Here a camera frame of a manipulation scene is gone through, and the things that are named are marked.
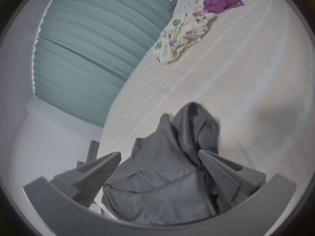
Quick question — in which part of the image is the bed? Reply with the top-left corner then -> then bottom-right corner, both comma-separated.
100,0 -> 315,221

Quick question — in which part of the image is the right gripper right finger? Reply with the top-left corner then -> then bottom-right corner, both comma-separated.
198,149 -> 267,205

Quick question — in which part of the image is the purple garment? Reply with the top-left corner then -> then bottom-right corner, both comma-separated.
203,0 -> 244,14

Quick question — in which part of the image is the blue-green curtain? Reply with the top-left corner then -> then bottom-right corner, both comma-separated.
31,36 -> 139,128
39,0 -> 174,59

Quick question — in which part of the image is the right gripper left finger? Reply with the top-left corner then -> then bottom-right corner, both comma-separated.
50,152 -> 121,208

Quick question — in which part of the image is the black T-shirt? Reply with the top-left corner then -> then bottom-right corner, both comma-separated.
101,102 -> 232,226

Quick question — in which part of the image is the white printed pyjama top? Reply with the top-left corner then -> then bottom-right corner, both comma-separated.
153,11 -> 219,64

